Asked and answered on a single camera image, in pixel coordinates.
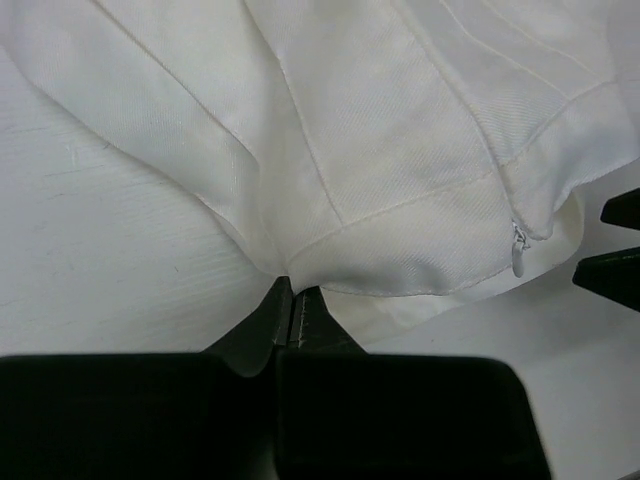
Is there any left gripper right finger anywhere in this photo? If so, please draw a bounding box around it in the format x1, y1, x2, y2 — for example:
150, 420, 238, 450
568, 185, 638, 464
274, 288, 538, 479

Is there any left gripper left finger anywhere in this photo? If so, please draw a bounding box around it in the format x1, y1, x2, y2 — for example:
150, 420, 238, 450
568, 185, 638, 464
1, 278, 292, 479

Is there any white pleated skirt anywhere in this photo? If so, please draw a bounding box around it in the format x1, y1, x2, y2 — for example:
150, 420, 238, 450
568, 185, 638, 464
1, 1, 639, 341

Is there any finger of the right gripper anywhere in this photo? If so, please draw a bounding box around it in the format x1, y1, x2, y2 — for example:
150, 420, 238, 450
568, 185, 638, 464
601, 188, 640, 228
572, 247, 639, 295

